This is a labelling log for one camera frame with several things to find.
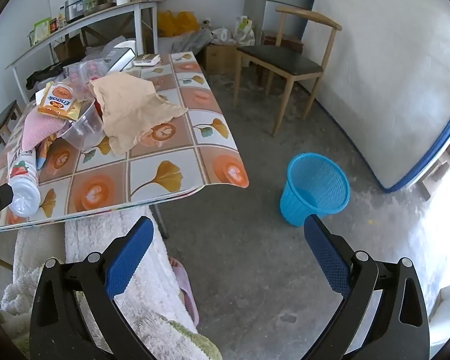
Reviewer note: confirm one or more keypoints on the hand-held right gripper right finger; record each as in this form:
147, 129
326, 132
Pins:
328, 257

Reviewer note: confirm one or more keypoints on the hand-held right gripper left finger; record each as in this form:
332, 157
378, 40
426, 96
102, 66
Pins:
129, 257

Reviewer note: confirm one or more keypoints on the strawberry milk bottle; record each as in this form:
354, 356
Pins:
24, 187

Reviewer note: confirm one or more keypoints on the blue plastic waste basket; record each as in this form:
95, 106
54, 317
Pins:
298, 202

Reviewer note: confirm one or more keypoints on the clear plastic dome cup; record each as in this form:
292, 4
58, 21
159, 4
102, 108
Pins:
82, 129

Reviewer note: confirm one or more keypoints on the orange snack packet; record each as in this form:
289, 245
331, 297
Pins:
58, 103

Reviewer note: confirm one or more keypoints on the clear plastic bag pink print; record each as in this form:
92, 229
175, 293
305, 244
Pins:
84, 77

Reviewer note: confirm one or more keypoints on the long black and white box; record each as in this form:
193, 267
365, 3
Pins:
122, 58

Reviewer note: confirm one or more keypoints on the white fluffy robe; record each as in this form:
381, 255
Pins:
97, 232

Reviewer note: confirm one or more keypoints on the pink slipper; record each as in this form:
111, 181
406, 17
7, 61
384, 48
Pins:
185, 292

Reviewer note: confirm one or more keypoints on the plain wooden chair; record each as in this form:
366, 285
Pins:
0, 123

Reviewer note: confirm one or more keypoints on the pink cloth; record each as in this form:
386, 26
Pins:
37, 131

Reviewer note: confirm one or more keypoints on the black cloth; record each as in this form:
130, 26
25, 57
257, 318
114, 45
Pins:
45, 75

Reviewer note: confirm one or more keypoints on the crumpled tan paper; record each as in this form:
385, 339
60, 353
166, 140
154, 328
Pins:
129, 110

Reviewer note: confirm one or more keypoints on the green packet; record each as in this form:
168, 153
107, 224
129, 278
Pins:
40, 30

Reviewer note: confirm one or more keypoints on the small dark jar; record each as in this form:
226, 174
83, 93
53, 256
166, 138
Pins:
53, 24

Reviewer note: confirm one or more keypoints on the white mattress with blue edge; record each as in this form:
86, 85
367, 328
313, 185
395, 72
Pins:
390, 82

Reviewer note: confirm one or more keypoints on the small white box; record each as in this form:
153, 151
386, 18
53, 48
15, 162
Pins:
147, 60

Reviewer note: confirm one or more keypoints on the wooden chair with black seat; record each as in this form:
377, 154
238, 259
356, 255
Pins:
281, 60

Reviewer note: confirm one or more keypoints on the white shelf desk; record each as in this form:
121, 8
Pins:
97, 13

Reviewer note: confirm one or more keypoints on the metal cooking pot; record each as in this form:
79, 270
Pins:
82, 5

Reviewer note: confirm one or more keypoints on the cardboard box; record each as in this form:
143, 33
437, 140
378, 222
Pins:
219, 58

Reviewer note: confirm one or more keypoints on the dark wooden stool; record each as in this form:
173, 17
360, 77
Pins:
283, 41

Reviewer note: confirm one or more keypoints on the grey plastic bag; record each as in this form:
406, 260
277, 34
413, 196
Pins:
195, 41

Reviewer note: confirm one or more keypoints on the yellow plastic bag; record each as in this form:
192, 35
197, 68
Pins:
178, 22

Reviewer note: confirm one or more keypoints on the white and green plastic bag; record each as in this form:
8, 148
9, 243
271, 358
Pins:
244, 30

